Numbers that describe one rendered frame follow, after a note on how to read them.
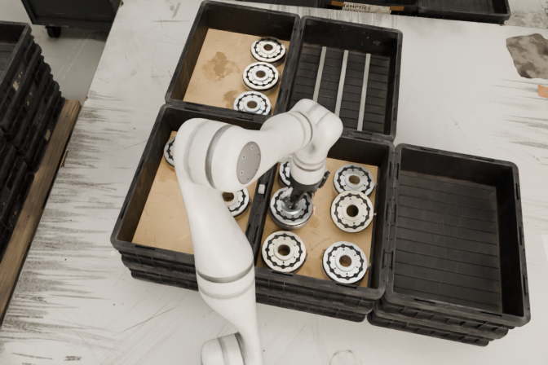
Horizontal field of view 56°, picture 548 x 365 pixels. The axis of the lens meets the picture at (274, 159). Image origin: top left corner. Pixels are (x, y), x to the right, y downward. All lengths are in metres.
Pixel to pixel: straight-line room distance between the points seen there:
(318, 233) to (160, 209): 0.39
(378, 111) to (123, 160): 0.75
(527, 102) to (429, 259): 0.76
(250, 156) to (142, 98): 1.02
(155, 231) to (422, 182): 0.69
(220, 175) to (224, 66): 0.91
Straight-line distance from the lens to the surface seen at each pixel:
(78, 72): 2.78
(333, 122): 0.94
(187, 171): 0.70
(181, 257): 1.13
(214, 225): 0.76
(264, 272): 1.10
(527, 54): 1.99
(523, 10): 3.37
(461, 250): 1.33
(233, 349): 0.94
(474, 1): 2.66
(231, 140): 0.66
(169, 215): 1.28
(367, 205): 1.25
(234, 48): 1.60
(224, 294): 0.81
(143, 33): 1.86
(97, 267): 1.41
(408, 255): 1.28
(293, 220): 1.21
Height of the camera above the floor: 1.97
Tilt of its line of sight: 58 degrees down
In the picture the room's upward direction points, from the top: 4 degrees clockwise
